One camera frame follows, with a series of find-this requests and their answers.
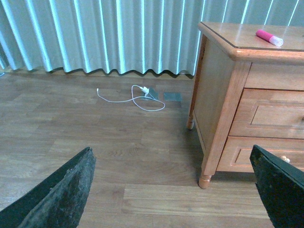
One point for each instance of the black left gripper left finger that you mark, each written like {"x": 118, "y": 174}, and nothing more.
{"x": 58, "y": 201}

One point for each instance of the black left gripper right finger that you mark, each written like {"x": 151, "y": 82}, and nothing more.
{"x": 281, "y": 188}

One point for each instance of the wooden drawer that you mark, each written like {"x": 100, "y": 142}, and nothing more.
{"x": 236, "y": 153}
{"x": 269, "y": 114}

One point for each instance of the pink marker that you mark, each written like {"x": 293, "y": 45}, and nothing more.
{"x": 270, "y": 38}

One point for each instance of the bottom drawer round knob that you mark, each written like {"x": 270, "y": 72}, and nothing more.
{"x": 284, "y": 158}

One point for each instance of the wooden nightstand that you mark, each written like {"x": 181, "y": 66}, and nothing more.
{"x": 231, "y": 59}

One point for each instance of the white charger plug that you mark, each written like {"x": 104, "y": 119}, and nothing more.
{"x": 144, "y": 90}

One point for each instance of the open floor socket box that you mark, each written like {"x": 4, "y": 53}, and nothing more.
{"x": 151, "y": 95}

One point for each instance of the closed floor socket cover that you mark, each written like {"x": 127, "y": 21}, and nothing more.
{"x": 172, "y": 97}

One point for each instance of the grey pleated curtain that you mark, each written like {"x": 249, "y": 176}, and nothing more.
{"x": 123, "y": 35}

